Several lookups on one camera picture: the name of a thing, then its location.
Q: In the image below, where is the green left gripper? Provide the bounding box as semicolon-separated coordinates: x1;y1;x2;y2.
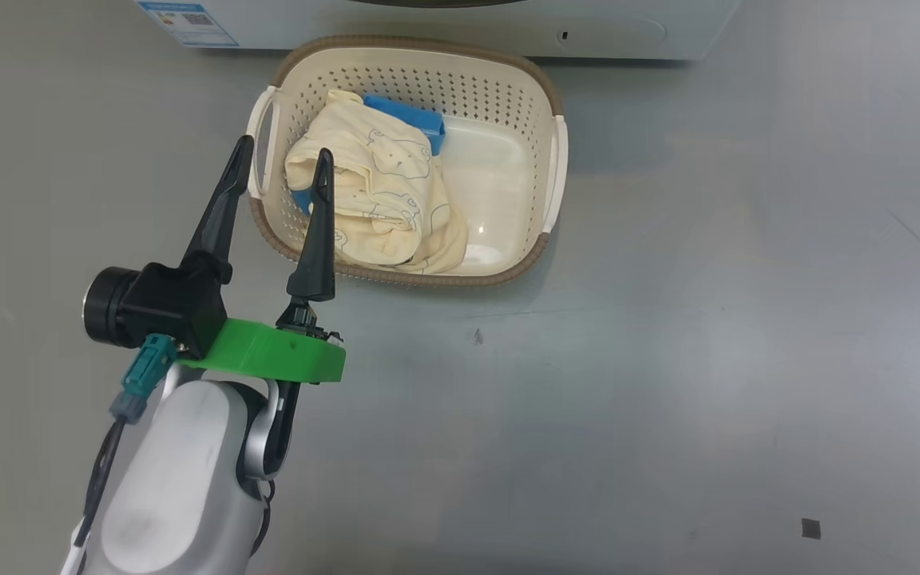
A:
179;135;347;384

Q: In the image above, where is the cream printed garment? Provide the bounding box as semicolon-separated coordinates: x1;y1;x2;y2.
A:
284;89;470;275

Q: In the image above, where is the garment with blue patches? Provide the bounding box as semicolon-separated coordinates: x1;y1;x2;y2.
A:
292;94;446;216

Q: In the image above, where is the cream perforated laundry basket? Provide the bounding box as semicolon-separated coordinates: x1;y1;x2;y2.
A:
246;34;569;288

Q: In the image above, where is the white washing machine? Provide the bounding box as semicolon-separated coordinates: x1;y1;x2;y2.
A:
134;0;740;61

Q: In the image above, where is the blue white energy label sticker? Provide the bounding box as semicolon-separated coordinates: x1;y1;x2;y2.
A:
138;0;240;49

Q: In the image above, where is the left arm cable, teal plug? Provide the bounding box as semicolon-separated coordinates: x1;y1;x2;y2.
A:
61;334;176;575

